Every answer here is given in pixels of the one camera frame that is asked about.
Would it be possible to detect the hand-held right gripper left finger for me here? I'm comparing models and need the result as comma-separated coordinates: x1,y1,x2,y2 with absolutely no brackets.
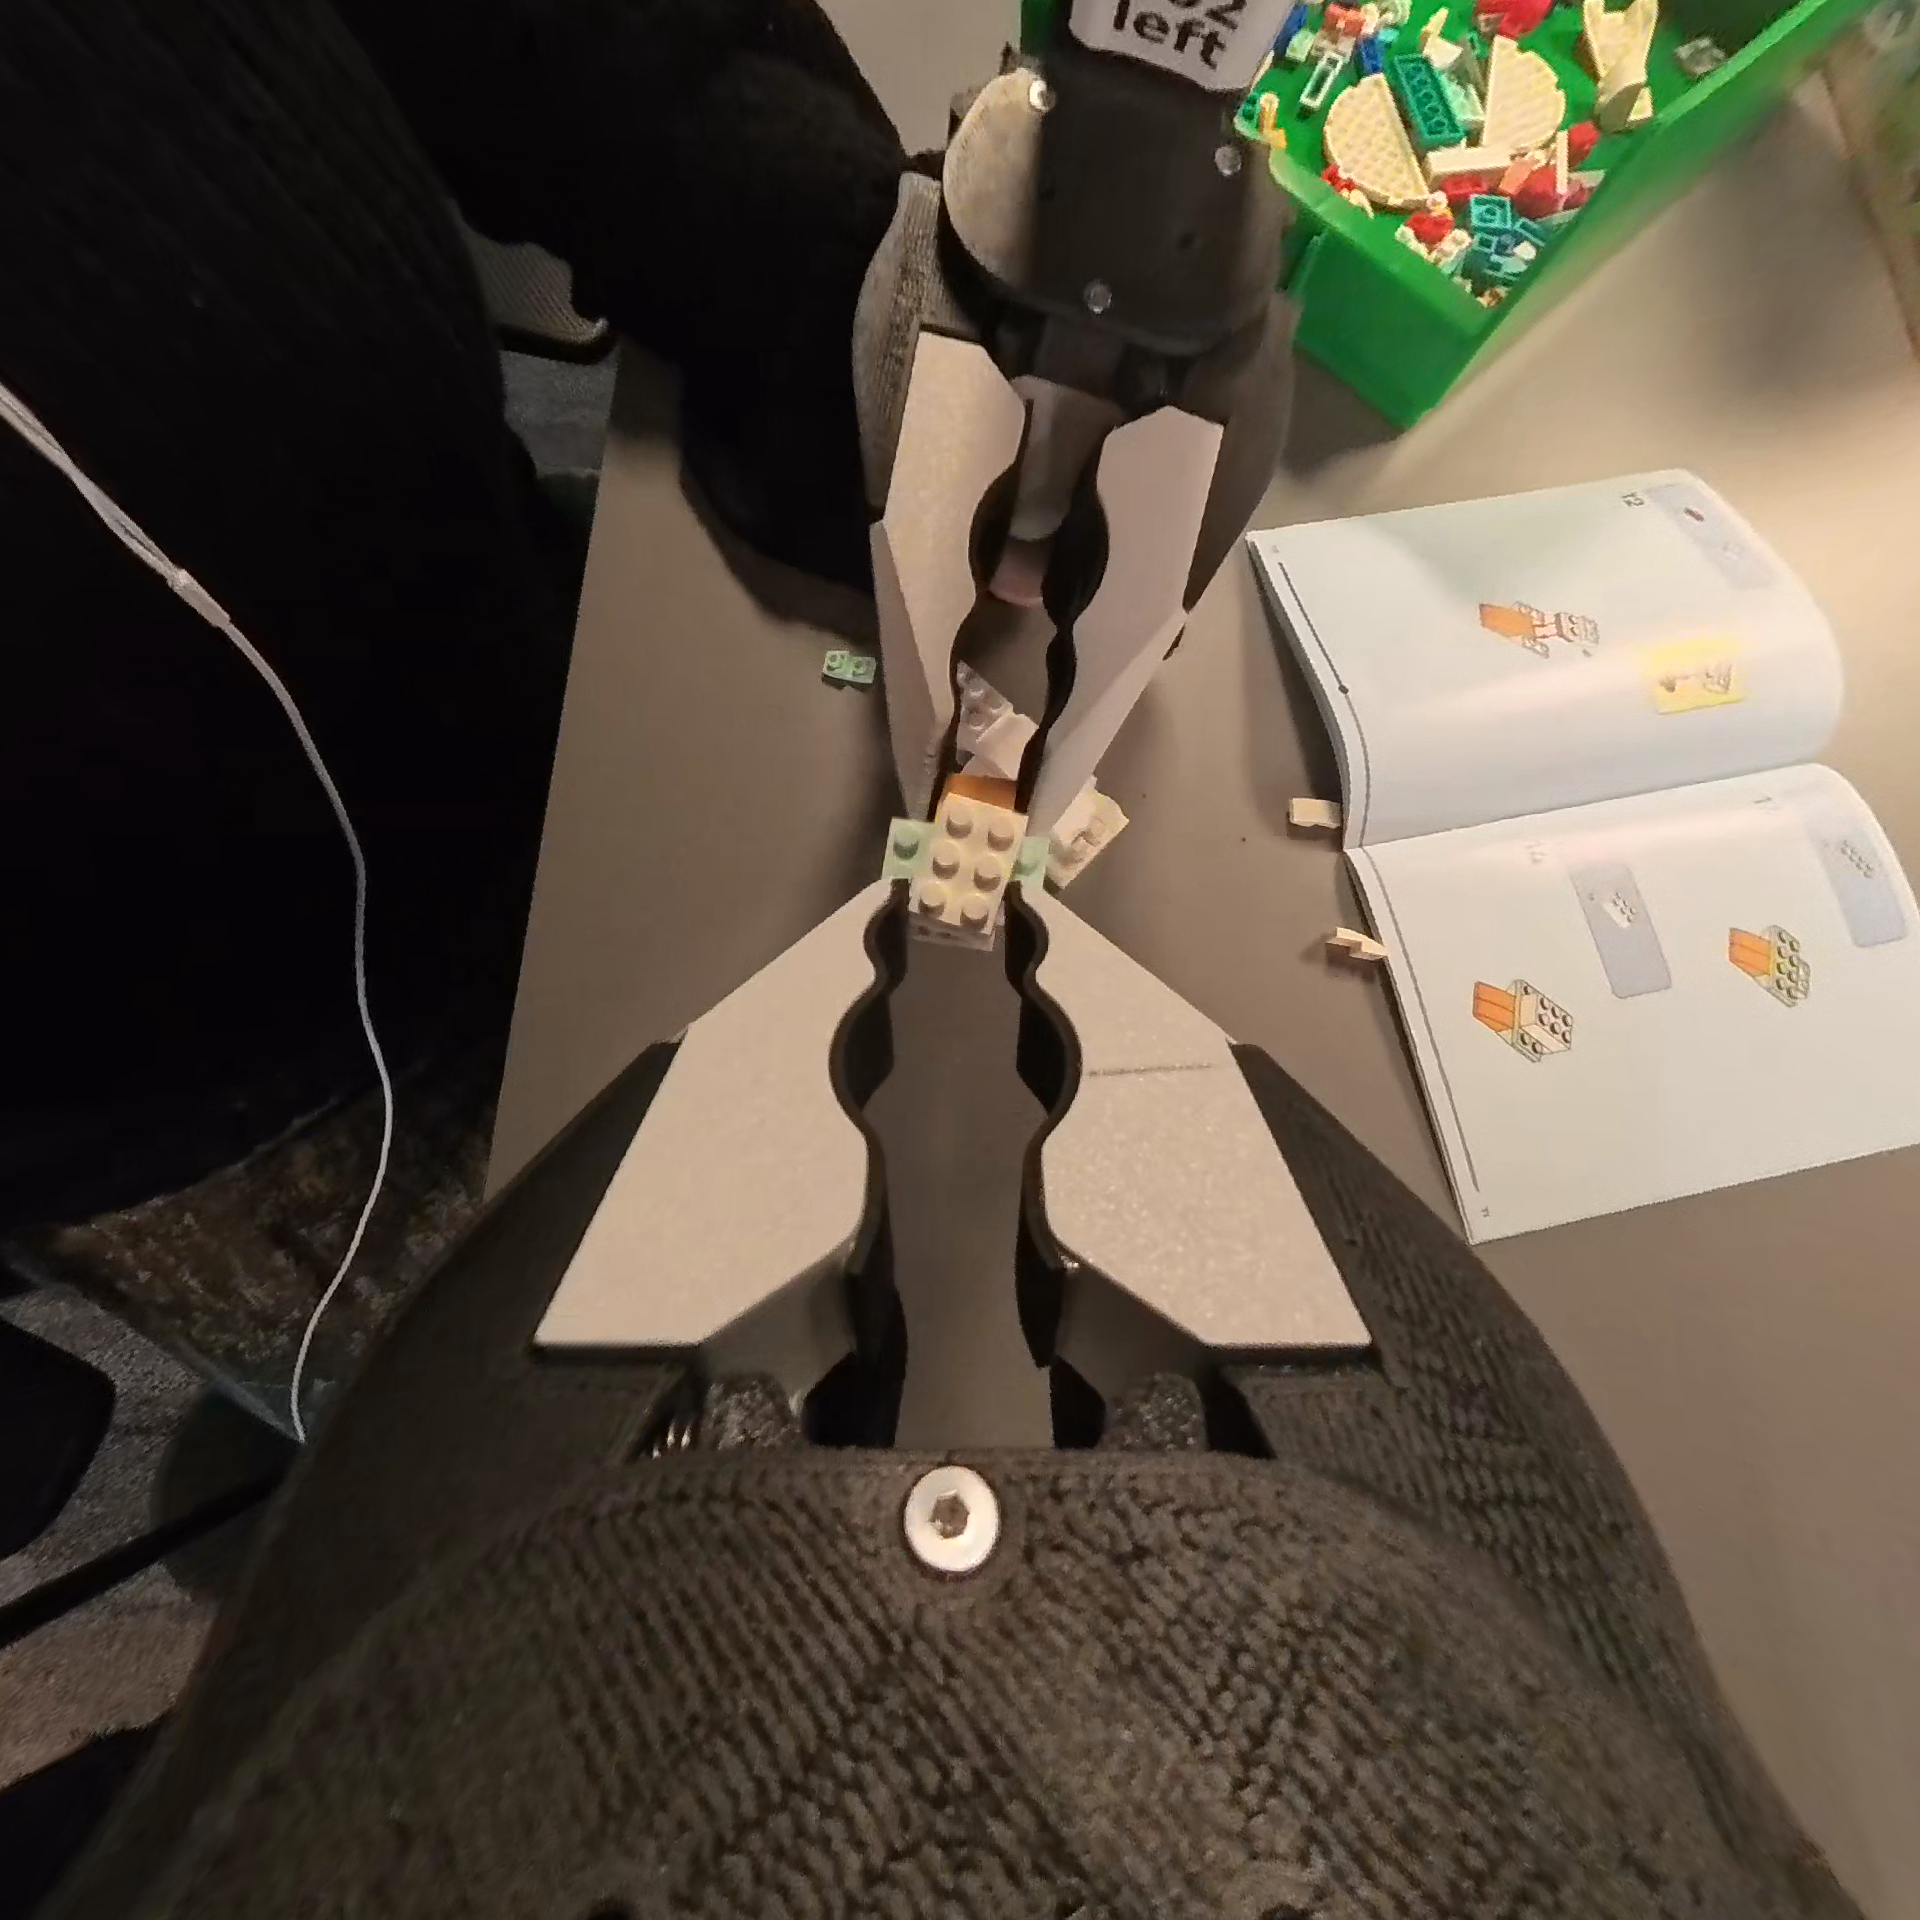
534,883,911,1440

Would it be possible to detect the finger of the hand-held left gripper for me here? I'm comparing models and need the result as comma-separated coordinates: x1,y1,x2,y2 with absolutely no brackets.
866,329,1038,825
1034,405,1227,825

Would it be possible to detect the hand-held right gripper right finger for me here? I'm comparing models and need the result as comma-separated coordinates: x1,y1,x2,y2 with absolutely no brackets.
1000,883,1376,1444

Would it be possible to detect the white lego piece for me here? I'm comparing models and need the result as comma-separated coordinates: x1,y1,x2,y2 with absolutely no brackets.
947,660,1046,784
1045,790,1131,889

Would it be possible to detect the green plastic bin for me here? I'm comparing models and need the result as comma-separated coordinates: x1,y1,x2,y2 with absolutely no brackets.
1237,0,1883,425

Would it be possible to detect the light green lego plate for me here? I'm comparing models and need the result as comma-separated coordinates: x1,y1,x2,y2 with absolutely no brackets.
882,816,1051,889

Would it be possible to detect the white and orange lego assembly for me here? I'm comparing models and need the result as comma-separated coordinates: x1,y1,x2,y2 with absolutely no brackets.
882,772,1051,950

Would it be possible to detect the pile of loose lego pieces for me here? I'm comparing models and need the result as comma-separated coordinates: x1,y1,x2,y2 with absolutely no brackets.
1245,0,1727,309

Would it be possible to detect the yellow lego set box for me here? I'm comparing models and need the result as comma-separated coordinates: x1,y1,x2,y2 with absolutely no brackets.
1838,37,1920,294

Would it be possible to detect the open instruction booklet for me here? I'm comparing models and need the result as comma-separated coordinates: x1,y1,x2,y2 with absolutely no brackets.
1245,468,1920,1249

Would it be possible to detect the grey office chair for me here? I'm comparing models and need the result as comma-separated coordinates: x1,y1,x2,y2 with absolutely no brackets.
456,224,619,361

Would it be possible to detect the white cable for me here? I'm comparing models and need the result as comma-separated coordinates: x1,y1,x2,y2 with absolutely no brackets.
0,381,394,1442

